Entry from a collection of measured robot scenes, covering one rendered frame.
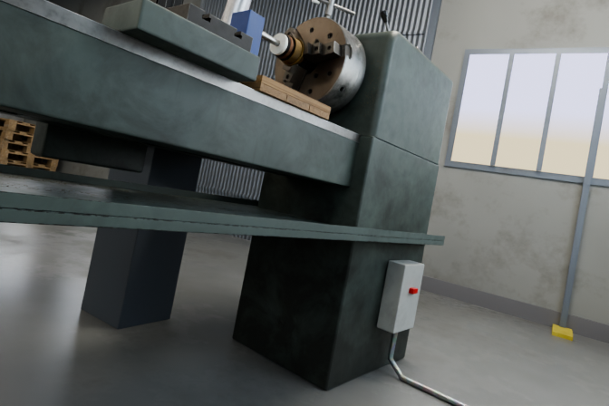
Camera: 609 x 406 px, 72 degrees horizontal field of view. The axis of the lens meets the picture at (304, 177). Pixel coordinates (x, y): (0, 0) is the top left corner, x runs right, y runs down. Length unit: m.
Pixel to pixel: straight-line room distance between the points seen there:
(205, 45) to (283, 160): 0.41
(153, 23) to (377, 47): 0.89
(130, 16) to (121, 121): 0.19
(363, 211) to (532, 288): 2.45
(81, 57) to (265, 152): 0.50
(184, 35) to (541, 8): 3.55
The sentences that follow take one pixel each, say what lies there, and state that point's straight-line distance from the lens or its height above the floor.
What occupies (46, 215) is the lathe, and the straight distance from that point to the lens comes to 0.72.
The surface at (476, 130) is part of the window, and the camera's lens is 3.85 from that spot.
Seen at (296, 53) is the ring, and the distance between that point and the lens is 1.41.
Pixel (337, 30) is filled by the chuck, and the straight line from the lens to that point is 1.48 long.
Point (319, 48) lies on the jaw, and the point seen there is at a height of 1.10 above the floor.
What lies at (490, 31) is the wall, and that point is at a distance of 4.13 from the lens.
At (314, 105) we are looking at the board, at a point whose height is 0.89.
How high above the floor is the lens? 0.64
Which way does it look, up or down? 2 degrees up
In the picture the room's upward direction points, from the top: 11 degrees clockwise
